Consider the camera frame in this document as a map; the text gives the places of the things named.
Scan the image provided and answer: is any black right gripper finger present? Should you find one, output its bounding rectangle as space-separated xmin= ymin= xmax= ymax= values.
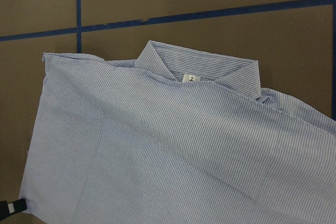
xmin=1 ymin=198 xmax=27 ymax=212

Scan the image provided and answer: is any blue striped button shirt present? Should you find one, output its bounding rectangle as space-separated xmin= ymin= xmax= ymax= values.
xmin=20 ymin=41 xmax=335 ymax=223

